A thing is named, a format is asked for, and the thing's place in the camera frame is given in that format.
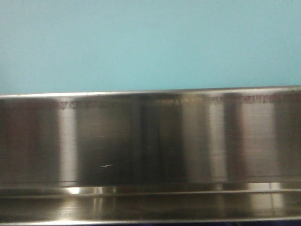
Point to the light blue plastic bin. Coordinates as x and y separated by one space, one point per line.
49 46

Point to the stainless steel shelf front rail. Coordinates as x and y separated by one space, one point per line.
200 155

